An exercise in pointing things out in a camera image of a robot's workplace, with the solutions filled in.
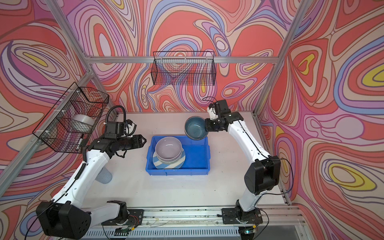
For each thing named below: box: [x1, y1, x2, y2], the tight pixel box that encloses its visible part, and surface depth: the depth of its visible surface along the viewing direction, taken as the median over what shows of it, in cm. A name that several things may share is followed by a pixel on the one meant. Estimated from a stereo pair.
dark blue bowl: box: [184, 116, 209, 141], surface depth 84 cm
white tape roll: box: [71, 114, 95, 133], surface depth 74 cm
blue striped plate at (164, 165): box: [152, 148, 186, 170], surface depth 88 cm
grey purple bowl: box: [155, 136, 183, 163], surface depth 88 cm
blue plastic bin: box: [145, 135, 211, 176], surface depth 90 cm
